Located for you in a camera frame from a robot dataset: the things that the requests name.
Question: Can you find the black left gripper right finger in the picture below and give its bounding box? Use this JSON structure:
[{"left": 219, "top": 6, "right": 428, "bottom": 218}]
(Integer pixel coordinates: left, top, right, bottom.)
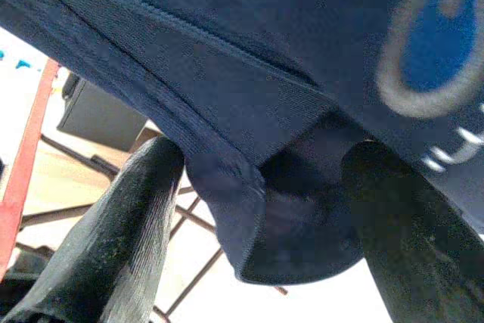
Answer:
[{"left": 340, "top": 140, "right": 484, "bottom": 323}]

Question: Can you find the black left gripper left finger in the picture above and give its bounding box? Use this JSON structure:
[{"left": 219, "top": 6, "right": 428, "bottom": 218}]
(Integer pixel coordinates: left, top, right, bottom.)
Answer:
[{"left": 0, "top": 136, "right": 186, "bottom": 323}]

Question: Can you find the dark polo shirt red collar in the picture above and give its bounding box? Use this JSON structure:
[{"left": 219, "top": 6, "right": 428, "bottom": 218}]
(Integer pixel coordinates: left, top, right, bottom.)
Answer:
[{"left": 0, "top": 0, "right": 484, "bottom": 286}]

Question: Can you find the marble table red edge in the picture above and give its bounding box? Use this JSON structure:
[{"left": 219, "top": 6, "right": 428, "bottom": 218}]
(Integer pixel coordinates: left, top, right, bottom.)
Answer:
[{"left": 0, "top": 58, "right": 290, "bottom": 318}]

